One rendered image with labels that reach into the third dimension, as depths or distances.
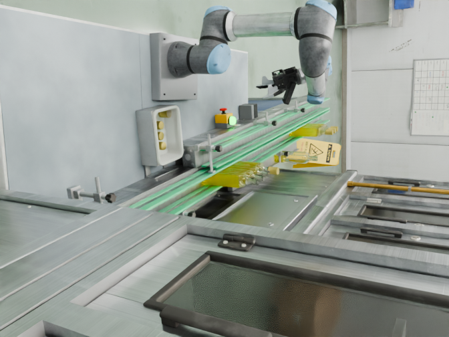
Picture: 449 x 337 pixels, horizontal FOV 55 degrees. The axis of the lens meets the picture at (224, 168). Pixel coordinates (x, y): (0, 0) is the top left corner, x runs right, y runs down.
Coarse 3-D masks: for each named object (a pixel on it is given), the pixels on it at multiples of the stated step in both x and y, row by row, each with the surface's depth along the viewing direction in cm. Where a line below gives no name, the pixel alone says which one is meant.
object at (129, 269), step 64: (64, 256) 73; (128, 256) 71; (192, 256) 74; (256, 256) 72; (320, 256) 71; (384, 256) 66; (448, 256) 64; (0, 320) 56; (64, 320) 55; (128, 320) 54; (192, 320) 53; (256, 320) 56; (320, 320) 55; (384, 320) 54; (448, 320) 53
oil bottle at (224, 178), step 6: (216, 174) 187; (222, 174) 186; (228, 174) 185; (234, 174) 185; (240, 174) 184; (246, 174) 185; (204, 180) 191; (210, 180) 189; (216, 180) 188; (222, 180) 186; (228, 180) 185; (234, 180) 184; (240, 180) 182; (222, 186) 187; (228, 186) 186; (234, 186) 184; (240, 186) 183
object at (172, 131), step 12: (168, 108) 174; (156, 120) 179; (168, 120) 183; (180, 120) 182; (156, 132) 168; (168, 132) 184; (180, 132) 182; (156, 144) 169; (168, 144) 186; (180, 144) 184; (168, 156) 181; (180, 156) 183
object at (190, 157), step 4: (184, 148) 187; (188, 148) 186; (192, 148) 185; (184, 152) 187; (188, 152) 186; (192, 152) 185; (196, 152) 186; (184, 156) 188; (188, 156) 186; (192, 156) 186; (196, 156) 186; (184, 160) 189; (188, 160) 188; (192, 160) 186; (196, 160) 187; (184, 164) 189; (188, 164) 188; (192, 164) 186; (196, 164) 187
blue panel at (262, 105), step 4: (248, 100) 350; (252, 100) 348; (256, 100) 347; (260, 100) 345; (264, 100) 343; (268, 100) 341; (272, 100) 339; (276, 100) 338; (280, 100) 336; (260, 104) 321; (264, 104) 319; (268, 104) 317; (272, 104) 316; (276, 104) 314; (260, 108) 300; (264, 108) 298; (268, 108) 297
